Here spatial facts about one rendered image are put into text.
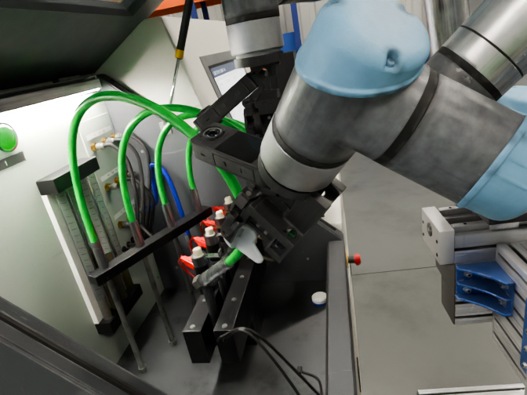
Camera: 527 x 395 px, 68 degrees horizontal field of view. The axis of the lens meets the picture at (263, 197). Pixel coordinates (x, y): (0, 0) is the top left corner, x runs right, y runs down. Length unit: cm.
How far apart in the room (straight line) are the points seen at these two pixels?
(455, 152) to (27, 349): 41
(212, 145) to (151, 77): 63
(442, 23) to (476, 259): 52
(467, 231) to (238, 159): 71
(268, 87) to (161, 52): 49
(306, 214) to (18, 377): 33
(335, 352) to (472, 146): 51
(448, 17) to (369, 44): 71
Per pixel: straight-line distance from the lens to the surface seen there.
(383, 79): 25
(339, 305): 81
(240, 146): 42
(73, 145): 72
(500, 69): 41
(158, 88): 104
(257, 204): 40
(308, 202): 36
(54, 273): 86
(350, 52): 24
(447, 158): 28
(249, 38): 55
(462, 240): 99
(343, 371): 69
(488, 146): 29
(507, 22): 41
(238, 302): 81
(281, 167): 32
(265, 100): 57
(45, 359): 46
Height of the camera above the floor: 145
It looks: 21 degrees down
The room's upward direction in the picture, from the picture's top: 11 degrees counter-clockwise
